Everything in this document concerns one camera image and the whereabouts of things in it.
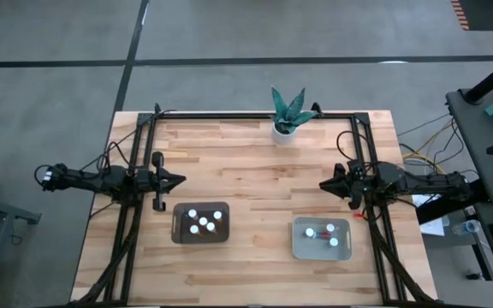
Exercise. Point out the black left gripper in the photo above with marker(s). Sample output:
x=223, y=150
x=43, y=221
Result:
x=158, y=188

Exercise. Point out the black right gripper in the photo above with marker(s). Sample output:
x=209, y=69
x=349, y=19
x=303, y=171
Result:
x=358, y=188

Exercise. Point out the purple medicine bottle white cap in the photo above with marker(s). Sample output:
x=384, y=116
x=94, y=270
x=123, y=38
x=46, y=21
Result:
x=192, y=213

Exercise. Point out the yellow medicine bottle white cap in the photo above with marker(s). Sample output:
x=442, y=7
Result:
x=203, y=221

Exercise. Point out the pink medicine bottle white cap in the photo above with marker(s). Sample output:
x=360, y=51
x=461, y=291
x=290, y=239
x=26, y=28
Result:
x=334, y=242

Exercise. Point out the clear tube with pink cap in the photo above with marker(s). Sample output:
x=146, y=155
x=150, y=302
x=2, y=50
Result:
x=210, y=226

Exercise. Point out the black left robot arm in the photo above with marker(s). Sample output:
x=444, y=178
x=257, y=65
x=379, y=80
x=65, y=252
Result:
x=101, y=181

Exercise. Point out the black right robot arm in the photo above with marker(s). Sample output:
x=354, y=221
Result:
x=426, y=184

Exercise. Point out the dark transparent plastic bin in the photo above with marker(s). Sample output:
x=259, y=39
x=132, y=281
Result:
x=180, y=237

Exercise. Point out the white plastic bin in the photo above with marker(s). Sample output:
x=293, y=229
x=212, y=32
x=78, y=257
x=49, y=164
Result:
x=302, y=252

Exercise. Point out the green plant in white pot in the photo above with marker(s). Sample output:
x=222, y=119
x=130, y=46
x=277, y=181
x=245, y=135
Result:
x=283, y=136

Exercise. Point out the white paper sheet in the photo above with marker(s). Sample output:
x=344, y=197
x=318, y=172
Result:
x=432, y=226

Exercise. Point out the black stand beam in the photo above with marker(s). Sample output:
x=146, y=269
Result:
x=447, y=206

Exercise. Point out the clear water bottle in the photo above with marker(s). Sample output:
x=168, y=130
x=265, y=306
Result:
x=465, y=227

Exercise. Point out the grey side desk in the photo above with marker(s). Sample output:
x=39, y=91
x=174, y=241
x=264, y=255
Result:
x=477, y=141

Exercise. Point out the small black desk foot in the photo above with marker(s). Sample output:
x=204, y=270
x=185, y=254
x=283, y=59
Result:
x=473, y=276

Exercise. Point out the grey metal stand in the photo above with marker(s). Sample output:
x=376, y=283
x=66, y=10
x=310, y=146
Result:
x=7, y=210

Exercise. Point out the black slanted pole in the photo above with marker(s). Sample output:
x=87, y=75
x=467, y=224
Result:
x=492, y=79

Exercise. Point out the black mat orange striped edge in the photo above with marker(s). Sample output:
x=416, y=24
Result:
x=486, y=13

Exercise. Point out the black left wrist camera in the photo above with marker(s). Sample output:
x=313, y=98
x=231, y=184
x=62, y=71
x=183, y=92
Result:
x=157, y=159

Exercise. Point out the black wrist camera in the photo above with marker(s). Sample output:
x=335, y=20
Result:
x=358, y=170
x=157, y=159

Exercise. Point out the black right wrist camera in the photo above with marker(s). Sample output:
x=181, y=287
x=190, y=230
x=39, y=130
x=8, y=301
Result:
x=358, y=170

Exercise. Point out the black frame bracket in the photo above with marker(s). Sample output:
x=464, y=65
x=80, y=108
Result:
x=157, y=108
x=316, y=108

